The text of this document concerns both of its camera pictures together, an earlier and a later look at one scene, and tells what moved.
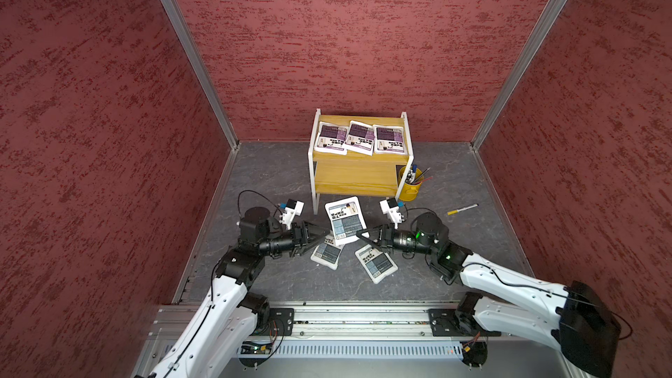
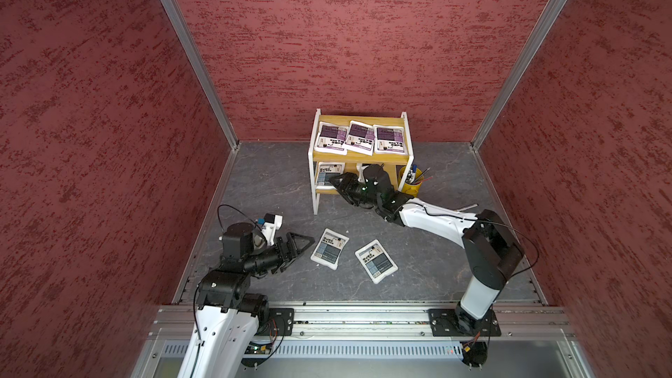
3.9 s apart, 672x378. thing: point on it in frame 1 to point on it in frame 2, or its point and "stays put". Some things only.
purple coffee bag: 360,138 stays put
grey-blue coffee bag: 327,254 stays put
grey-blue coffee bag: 346,219 to 325,171
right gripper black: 377,245 to 348,178
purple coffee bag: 331,138 stays put
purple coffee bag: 388,139 stays put
